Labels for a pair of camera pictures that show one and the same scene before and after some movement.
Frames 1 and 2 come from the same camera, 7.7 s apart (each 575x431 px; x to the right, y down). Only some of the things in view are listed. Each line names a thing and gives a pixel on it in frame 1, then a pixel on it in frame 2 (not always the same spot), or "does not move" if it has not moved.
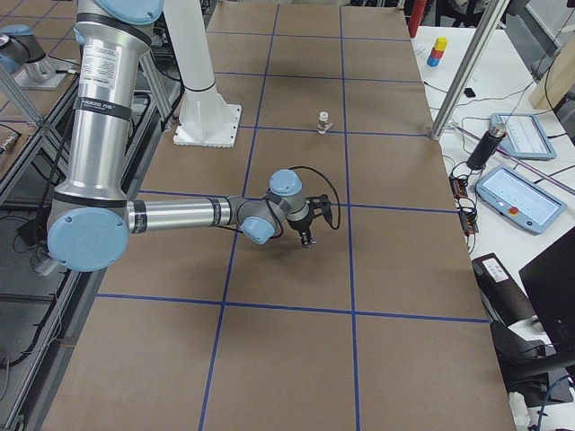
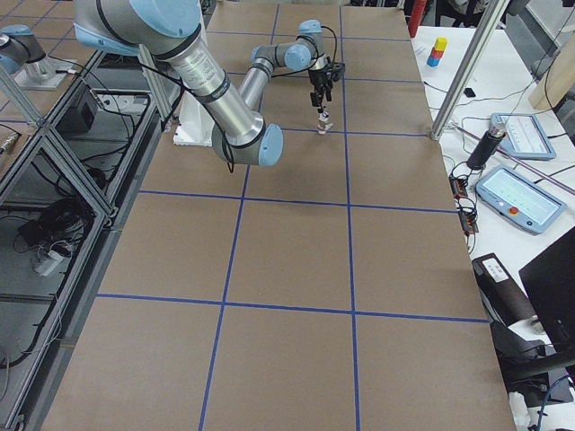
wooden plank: x=558 y=81 does not move
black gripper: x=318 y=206 -> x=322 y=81
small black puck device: x=469 y=92 does not move
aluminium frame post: x=490 y=15 does not move
